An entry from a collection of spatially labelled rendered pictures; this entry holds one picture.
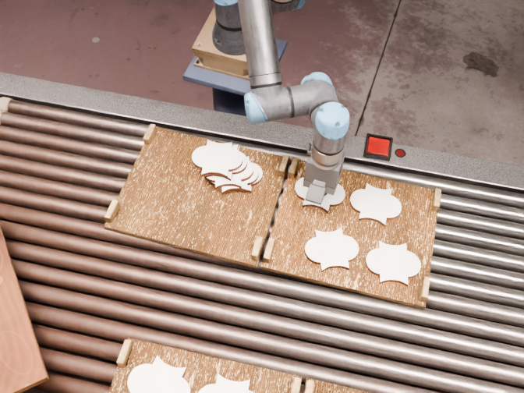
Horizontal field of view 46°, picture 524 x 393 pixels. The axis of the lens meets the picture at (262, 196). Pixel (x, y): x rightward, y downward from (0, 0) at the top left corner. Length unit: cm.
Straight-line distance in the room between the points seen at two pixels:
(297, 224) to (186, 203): 30
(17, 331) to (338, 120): 83
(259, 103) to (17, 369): 78
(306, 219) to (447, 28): 225
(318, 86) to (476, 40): 226
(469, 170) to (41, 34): 251
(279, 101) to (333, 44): 200
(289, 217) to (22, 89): 92
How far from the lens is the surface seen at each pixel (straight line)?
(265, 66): 144
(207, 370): 143
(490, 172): 184
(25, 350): 141
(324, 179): 154
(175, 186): 166
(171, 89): 319
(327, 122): 138
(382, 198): 165
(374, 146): 178
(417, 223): 165
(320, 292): 153
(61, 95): 197
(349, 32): 352
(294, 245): 156
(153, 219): 161
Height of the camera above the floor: 230
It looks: 56 degrees down
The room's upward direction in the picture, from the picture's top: 2 degrees clockwise
